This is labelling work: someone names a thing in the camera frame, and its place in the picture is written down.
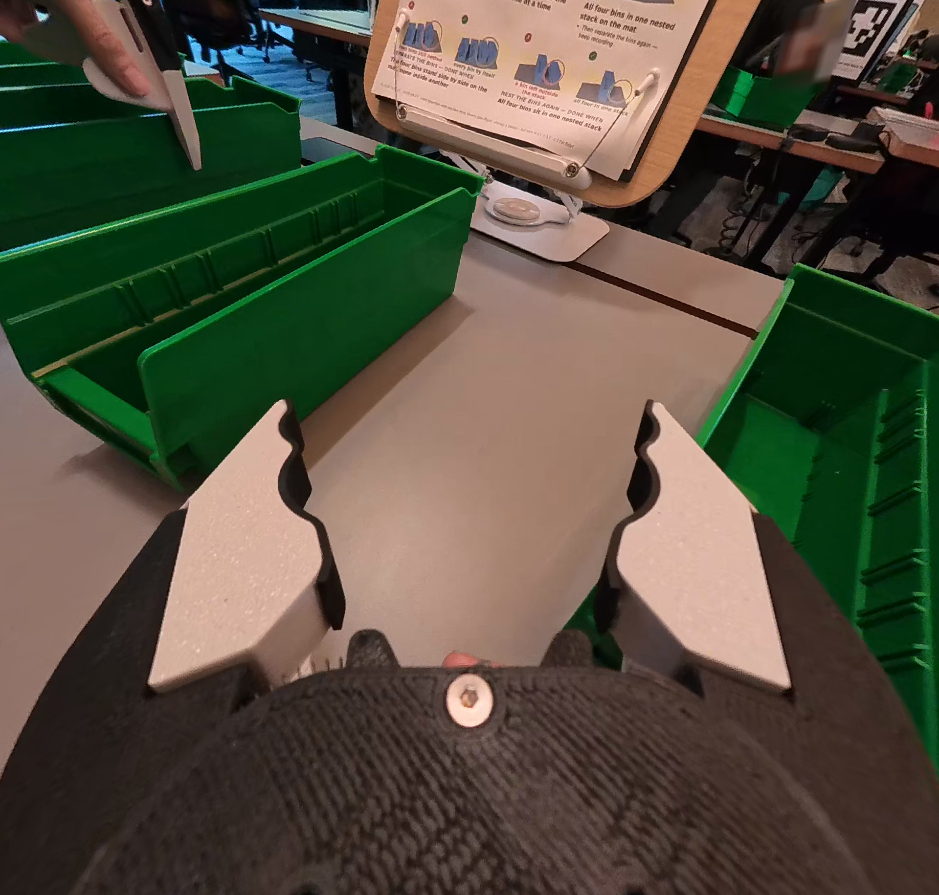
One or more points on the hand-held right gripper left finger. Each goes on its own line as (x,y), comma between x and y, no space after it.
(235,580)

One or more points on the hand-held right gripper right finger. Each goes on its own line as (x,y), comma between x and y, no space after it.
(704,580)

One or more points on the black white marker tag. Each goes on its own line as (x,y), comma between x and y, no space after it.
(880,22)

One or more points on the wooden board stand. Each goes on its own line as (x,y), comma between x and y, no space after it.
(704,103)

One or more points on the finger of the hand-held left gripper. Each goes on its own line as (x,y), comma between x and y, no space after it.
(154,81)

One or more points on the black office chair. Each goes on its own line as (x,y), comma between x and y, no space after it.
(220,0)

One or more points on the printed instruction sheet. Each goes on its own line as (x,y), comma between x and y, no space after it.
(513,30)

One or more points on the wooden table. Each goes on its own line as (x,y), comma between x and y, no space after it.
(733,129)
(315,22)

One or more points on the black desk gadget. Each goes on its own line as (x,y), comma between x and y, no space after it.
(836,138)

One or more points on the white stand base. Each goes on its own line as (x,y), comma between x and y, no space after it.
(565,239)

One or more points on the grey desk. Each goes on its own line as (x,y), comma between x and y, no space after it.
(477,411)

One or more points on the person's right hand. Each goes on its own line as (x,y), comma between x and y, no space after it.
(469,658)

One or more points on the teal waste bin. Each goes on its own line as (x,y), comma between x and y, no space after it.
(820,187)

